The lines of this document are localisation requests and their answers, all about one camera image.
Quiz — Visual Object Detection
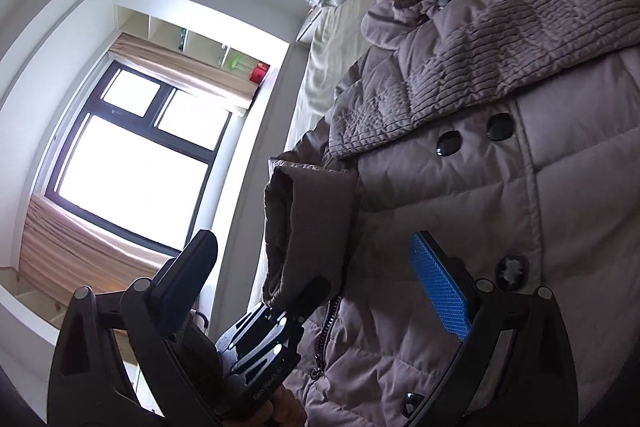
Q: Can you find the person's left hand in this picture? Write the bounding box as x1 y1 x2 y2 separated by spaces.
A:
269 386 309 427

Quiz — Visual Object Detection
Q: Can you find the white bed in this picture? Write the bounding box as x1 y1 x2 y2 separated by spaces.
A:
249 0 640 308

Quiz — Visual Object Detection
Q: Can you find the white wall shelf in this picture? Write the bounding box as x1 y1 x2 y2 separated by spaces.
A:
114 3 273 84

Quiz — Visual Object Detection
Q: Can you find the black framed window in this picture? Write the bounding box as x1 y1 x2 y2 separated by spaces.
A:
44 61 234 258

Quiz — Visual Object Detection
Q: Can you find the mauve padded hooded coat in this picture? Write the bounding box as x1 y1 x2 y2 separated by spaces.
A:
260 0 640 427

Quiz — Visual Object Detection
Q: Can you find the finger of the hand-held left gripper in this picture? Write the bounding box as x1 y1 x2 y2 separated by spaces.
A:
216 277 334 352
229 326 305 377

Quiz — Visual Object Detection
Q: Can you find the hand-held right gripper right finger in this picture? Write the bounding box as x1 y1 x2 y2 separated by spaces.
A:
399 231 588 427

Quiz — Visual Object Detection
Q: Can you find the beige curtain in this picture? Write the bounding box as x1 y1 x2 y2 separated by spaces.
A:
19 194 182 294
107 33 259 114

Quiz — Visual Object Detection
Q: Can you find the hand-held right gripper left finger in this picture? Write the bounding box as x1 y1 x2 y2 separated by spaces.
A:
47 229 226 427

